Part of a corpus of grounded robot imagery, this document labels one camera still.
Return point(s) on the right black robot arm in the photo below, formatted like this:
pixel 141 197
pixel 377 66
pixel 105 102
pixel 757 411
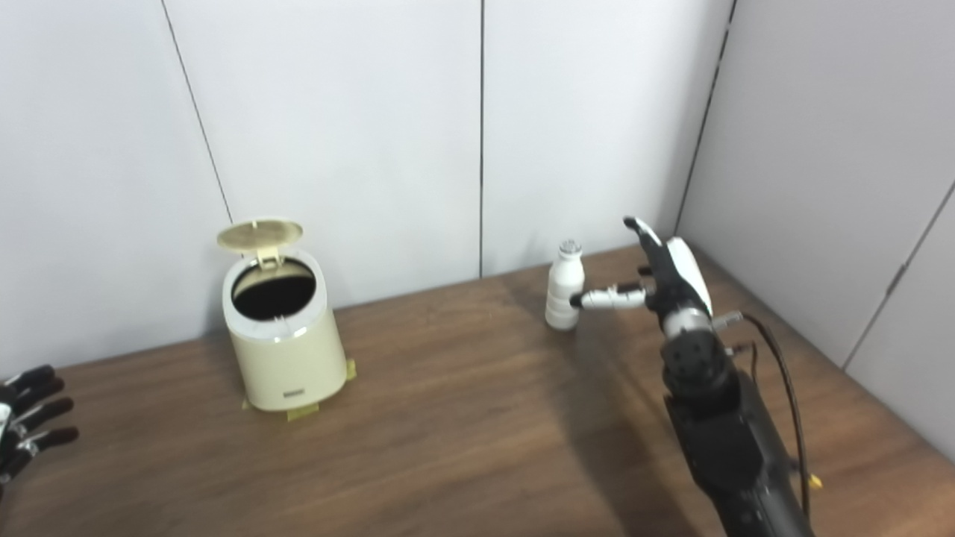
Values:
pixel 724 440

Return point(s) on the black wall panel hinge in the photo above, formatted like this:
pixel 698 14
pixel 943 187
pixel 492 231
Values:
pixel 895 280

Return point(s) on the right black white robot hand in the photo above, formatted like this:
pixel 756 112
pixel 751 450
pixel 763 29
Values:
pixel 679 283

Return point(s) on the cream-colored lidded bin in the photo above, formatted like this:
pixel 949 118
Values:
pixel 287 365

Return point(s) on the small white plastic bottle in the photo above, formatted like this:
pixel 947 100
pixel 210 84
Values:
pixel 563 280

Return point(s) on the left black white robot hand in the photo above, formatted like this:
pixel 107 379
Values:
pixel 30 418

